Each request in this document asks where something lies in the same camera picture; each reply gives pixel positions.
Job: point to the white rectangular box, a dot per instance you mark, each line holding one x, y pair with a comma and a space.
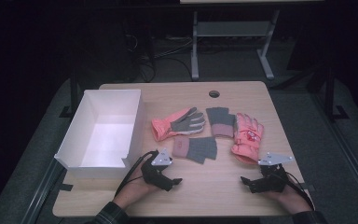
102, 137

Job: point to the black metal stand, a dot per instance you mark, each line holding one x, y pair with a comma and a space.
331, 93
73, 93

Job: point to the white metal desk frame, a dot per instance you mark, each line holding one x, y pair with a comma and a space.
230, 29

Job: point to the gray knit glove pink cuff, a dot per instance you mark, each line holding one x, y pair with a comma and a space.
199, 149
220, 122

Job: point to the person's left hand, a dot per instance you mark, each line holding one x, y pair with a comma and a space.
133, 191

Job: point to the pink padded ski glove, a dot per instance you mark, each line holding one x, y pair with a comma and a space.
247, 137

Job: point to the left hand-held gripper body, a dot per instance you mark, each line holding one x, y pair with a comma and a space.
156, 169

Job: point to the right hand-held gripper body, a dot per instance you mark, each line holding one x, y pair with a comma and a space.
272, 175

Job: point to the person's right hand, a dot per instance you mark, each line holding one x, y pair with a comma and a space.
289, 199

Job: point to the pink glove with gray palm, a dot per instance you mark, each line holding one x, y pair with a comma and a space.
167, 125

